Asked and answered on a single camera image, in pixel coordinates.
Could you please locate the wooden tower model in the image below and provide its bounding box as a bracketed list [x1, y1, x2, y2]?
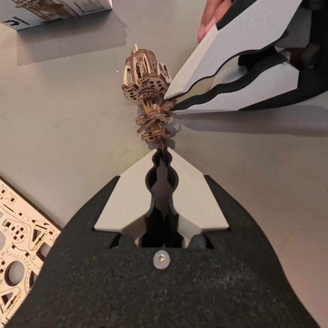
[120, 44, 178, 158]

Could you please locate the white model kit box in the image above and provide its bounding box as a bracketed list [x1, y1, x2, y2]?
[0, 0, 114, 31]

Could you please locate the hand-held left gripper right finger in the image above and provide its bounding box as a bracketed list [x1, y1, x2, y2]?
[165, 148, 229, 248]

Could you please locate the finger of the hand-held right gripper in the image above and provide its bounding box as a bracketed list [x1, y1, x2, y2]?
[174, 54, 300, 115]
[163, 0, 303, 100]

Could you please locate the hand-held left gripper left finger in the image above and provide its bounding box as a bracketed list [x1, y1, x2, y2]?
[94, 149, 165, 248]

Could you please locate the laser-cut wooden parts sheet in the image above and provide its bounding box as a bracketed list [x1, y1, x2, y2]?
[0, 175, 62, 328]

